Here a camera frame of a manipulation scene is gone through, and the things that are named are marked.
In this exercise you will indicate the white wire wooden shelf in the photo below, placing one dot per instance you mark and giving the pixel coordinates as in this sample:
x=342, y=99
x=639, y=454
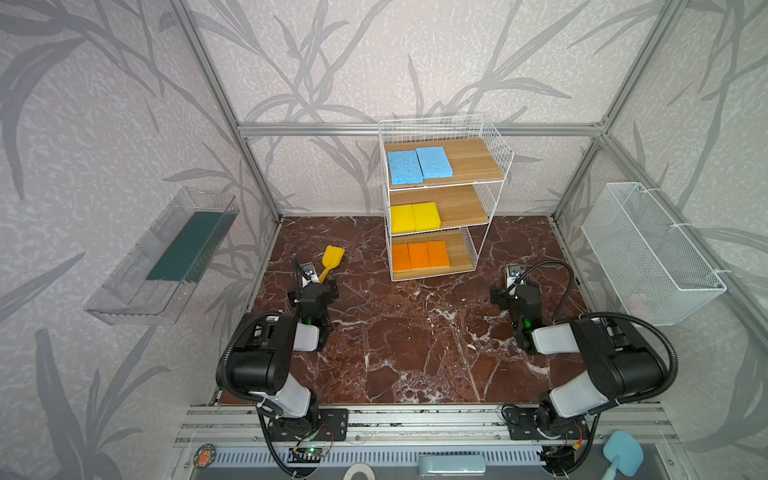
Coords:
x=467, y=202

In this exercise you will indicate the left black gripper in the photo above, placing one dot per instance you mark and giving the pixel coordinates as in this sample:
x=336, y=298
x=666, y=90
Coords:
x=313, y=290

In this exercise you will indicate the round orange sticker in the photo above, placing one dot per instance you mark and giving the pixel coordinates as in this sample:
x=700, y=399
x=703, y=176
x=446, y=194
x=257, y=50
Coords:
x=204, y=456

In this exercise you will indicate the yellow foam sponge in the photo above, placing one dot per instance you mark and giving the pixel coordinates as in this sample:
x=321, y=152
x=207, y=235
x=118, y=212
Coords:
x=426, y=217
x=402, y=219

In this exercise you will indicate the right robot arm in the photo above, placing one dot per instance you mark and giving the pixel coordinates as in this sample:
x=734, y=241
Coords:
x=626, y=359

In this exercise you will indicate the yellow toy shovel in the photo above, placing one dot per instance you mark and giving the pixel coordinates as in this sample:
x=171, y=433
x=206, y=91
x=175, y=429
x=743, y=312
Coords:
x=331, y=259

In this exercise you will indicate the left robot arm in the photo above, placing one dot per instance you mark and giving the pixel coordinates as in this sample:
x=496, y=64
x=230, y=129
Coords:
x=255, y=364

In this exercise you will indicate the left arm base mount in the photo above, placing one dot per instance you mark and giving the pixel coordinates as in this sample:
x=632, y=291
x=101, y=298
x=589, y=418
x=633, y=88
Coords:
x=325, y=424

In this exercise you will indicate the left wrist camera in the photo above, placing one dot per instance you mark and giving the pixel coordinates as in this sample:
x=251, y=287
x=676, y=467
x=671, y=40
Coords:
x=304, y=273

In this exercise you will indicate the green circuit board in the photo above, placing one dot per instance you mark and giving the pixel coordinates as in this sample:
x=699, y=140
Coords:
x=310, y=454

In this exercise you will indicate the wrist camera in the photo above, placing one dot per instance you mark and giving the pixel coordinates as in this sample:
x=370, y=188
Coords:
x=513, y=275
x=304, y=273

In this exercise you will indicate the beige orange scrub sponge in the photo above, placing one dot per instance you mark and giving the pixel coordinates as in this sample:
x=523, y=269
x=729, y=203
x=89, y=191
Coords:
x=401, y=261

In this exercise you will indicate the light blue brush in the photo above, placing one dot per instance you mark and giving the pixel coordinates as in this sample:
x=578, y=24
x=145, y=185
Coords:
x=624, y=454

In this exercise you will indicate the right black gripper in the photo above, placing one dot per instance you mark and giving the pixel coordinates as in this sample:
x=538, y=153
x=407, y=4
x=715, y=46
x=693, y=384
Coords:
x=517, y=293

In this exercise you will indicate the white wire wall basket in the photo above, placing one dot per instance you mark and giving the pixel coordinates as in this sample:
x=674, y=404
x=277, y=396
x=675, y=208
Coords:
x=656, y=271

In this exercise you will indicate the clear plastic wall tray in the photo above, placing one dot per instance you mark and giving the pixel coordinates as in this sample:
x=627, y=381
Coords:
x=155, y=281

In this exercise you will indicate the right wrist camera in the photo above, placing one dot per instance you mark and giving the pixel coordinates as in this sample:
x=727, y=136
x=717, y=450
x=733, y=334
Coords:
x=513, y=275

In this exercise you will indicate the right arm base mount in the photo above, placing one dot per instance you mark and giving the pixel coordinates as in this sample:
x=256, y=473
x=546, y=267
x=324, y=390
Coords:
x=530, y=424

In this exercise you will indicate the blue cellulose sponge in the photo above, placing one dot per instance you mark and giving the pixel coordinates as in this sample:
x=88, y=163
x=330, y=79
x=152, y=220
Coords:
x=434, y=163
x=404, y=167

